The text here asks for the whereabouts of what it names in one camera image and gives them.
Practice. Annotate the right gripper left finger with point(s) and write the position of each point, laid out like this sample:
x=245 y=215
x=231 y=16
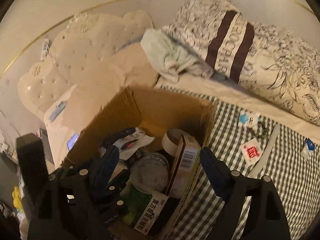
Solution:
x=67 y=205

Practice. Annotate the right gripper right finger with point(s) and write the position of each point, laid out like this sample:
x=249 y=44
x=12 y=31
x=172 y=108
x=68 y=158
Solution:
x=266 y=218

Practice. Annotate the white long-handled bath sponge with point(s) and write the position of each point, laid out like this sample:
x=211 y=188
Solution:
x=264 y=158

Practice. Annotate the white green medicine box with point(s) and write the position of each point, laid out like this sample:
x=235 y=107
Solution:
x=144 y=209

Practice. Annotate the brown yellow carton box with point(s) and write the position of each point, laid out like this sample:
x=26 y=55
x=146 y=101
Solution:
x=185 y=158

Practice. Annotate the white plush toy blue star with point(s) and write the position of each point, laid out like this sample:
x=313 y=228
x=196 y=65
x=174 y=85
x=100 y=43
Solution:
x=248 y=119

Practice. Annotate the clear plastic water bottle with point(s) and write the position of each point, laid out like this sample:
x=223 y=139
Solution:
x=150 y=173

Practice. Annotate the navy white tissue pack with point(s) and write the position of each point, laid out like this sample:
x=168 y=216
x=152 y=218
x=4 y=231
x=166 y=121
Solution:
x=128 y=141

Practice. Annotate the white red sachet packet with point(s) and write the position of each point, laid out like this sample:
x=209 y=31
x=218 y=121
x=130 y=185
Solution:
x=251 y=151

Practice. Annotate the small blue tissue packet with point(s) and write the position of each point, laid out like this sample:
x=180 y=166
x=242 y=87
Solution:
x=307 y=149

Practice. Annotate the blue smartphone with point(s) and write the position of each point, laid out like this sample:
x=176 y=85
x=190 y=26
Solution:
x=57 y=111

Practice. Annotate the white tape roll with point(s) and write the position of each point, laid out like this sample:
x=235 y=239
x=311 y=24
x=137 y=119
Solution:
x=171 y=139

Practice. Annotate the brown cardboard box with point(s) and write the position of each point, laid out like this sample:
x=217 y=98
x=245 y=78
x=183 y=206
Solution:
x=154 y=110

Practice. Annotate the floral patterned pillow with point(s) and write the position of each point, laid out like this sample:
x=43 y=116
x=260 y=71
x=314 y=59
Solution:
x=269 y=61

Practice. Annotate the white power strip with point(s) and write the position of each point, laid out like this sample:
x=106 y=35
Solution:
x=45 y=49

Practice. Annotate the cream tufted headboard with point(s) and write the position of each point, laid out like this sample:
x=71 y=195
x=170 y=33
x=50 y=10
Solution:
x=88 y=41

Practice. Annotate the pale green towel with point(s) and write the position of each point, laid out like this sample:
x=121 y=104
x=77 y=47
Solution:
x=170 y=59

